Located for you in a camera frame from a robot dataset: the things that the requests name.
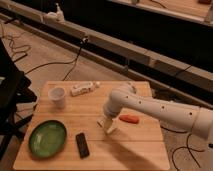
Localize white sponge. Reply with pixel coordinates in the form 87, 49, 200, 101
97, 117, 116, 134

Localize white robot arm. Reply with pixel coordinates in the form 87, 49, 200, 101
103, 83, 213, 140

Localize orange carrot toy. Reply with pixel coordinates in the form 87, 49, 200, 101
119, 115, 140, 124

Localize black remote control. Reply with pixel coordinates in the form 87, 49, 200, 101
76, 133, 90, 158

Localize wooden table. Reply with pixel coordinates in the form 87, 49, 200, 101
13, 81, 170, 171

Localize green plate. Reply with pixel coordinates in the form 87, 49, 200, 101
28, 120, 67, 159

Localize black chair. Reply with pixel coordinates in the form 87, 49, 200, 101
0, 39, 37, 160

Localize black cable bundle right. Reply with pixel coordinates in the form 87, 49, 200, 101
161, 123, 213, 169

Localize black floor cable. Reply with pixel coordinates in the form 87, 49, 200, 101
24, 36, 89, 82

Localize long metal rail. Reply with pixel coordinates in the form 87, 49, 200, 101
0, 0, 213, 108

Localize black tangled cable left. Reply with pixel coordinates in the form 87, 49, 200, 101
1, 21, 32, 64

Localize white object on rail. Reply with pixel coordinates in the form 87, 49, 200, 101
45, 4, 65, 22

